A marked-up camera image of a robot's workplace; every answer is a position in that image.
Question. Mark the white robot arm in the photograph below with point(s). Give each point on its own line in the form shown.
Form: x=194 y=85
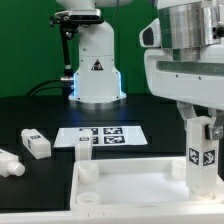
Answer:
x=184 y=57

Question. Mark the white frame rail front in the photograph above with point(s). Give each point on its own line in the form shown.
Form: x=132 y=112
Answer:
x=193 y=214

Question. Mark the white marker plate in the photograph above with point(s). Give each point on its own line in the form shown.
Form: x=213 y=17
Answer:
x=102 y=136

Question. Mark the white desk top tray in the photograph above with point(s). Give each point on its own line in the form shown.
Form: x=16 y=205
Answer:
x=128 y=183

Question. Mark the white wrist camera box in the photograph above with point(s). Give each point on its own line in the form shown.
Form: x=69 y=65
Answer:
x=150 y=36

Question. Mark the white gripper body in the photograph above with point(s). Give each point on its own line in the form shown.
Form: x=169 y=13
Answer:
x=199 y=83

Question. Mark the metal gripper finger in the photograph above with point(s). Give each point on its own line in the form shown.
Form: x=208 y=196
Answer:
x=186 y=111
x=215 y=128

